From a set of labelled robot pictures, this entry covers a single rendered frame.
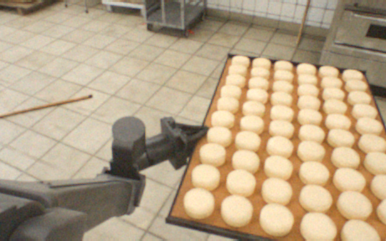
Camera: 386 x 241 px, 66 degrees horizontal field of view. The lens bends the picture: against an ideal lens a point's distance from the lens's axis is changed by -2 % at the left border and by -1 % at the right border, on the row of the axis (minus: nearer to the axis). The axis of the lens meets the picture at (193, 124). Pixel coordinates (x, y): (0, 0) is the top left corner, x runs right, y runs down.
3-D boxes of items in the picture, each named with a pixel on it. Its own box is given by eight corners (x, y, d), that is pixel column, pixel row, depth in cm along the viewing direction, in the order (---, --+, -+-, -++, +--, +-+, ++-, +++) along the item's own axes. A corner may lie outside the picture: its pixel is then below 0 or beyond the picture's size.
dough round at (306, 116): (307, 112, 70) (309, 105, 69) (324, 123, 67) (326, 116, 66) (292, 119, 68) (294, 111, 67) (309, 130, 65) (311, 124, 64)
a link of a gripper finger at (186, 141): (200, 135, 70) (164, 149, 67) (201, 111, 66) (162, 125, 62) (216, 153, 66) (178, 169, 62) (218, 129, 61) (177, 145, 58)
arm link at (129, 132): (91, 200, 54) (138, 211, 54) (79, 167, 45) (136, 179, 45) (114, 148, 61) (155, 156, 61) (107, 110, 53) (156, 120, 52)
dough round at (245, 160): (251, 179, 54) (253, 171, 53) (227, 168, 56) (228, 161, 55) (262, 162, 57) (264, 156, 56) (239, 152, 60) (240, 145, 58)
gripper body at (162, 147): (170, 149, 68) (139, 161, 65) (167, 114, 61) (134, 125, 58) (183, 168, 63) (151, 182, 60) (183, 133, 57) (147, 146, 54)
